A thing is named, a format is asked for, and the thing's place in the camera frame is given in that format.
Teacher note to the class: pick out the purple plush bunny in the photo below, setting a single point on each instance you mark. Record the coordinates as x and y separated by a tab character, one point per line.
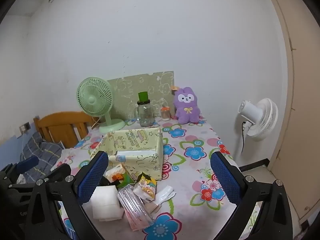
186	105

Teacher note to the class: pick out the small jar with orange lid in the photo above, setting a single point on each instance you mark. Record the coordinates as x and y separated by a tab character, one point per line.
165	112

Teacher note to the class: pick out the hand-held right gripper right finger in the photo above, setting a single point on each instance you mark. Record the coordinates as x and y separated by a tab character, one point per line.
225	180

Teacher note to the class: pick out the clear plastic pack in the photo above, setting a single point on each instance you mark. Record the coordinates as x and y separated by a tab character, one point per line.
132	205

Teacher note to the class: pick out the wall outlet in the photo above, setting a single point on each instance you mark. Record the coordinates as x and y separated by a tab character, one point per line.
25	127

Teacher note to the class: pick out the grey plaid pillow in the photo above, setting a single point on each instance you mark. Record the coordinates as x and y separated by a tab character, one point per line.
40	152

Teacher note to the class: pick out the white plastic wrapper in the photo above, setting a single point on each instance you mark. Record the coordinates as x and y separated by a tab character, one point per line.
165	195

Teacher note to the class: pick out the glass jar with green lid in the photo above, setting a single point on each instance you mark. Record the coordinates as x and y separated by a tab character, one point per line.
145	115

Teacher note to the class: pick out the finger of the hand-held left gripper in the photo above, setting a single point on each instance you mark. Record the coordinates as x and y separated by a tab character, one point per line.
60	172
27	162

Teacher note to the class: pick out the white standing fan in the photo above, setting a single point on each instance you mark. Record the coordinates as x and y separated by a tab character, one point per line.
262	117

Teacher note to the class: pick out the wooden headboard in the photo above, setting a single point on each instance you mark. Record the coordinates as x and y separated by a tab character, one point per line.
62	127

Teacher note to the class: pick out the yellow snack packet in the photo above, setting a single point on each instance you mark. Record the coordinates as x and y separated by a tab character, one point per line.
146	186

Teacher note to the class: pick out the yellow printed fabric storage box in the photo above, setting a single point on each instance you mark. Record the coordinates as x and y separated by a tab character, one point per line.
147	160

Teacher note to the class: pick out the floral tablecloth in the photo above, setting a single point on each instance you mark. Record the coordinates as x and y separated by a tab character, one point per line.
190	140

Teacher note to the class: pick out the green printed board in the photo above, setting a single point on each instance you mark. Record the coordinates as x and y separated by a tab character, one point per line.
150	85

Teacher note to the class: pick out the green and orange tissue pack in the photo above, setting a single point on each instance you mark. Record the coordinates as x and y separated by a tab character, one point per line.
120	176

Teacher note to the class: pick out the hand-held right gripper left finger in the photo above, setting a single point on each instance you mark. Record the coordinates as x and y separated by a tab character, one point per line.
93	177

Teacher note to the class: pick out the beige door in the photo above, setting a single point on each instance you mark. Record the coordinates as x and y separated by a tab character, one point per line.
300	105

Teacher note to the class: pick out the green desk fan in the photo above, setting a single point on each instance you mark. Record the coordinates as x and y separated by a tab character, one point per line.
95	100

